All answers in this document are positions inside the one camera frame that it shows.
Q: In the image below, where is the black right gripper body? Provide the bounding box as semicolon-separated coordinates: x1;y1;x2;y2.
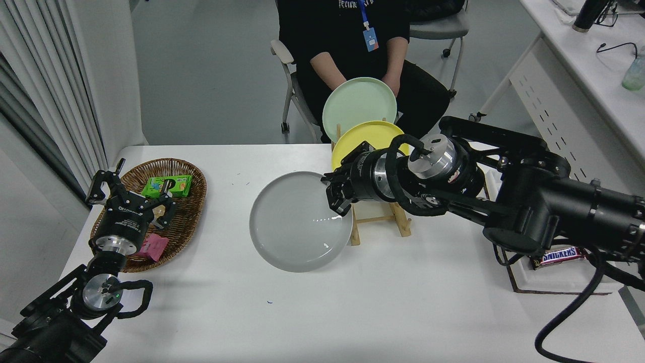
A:
353;151;386;201

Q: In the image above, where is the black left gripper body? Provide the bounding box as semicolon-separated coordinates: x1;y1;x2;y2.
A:
93;192;155;245

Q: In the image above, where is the grey plate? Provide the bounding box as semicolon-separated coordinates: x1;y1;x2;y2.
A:
249;171;354;273

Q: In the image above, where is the yellow plate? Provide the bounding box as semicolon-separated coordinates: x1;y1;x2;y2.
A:
331;120;411;172

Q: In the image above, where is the wooden plate rack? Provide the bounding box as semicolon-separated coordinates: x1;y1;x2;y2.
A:
331;118;412;247

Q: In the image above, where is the pale green plate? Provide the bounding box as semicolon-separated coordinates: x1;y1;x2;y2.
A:
322;77;398;144

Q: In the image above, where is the person's left hand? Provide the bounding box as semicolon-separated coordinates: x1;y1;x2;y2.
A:
380;75;402;97

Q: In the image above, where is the brown wicker basket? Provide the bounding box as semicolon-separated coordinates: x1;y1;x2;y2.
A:
89;158;208;273

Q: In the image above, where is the green snack packet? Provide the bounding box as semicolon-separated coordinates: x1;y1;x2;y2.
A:
141;174;193;199

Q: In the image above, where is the pink snack packet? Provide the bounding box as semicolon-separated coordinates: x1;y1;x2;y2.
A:
137;233;170;262

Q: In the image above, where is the grey white curtain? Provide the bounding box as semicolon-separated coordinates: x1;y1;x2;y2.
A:
0;0;109;202

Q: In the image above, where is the grey chair with beige armrest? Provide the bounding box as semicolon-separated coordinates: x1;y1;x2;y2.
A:
270;39;323;143

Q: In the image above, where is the person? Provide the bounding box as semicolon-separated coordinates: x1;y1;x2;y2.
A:
276;0;452;143

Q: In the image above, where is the grey wheeled office chair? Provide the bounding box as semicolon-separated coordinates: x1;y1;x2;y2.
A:
407;0;470;99

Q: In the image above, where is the black garment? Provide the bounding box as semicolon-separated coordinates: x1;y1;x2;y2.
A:
406;0;467;23

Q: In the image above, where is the brown Snickers bar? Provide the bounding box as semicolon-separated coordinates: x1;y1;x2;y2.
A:
529;246;588;270

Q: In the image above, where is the white rectangular tray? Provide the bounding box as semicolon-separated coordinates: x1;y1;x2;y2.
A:
481;169;625;295

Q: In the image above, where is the white side desk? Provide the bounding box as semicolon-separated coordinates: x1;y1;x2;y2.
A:
469;0;645;243

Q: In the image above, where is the black flask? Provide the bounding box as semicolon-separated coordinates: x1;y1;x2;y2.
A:
573;0;619;33

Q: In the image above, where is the translucent green bottle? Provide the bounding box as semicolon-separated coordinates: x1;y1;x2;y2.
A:
621;54;645;92

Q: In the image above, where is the blue lanyard badge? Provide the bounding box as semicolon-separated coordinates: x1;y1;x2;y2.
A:
359;0;379;52

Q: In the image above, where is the black cable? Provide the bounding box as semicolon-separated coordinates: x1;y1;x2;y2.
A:
597;42;639;57

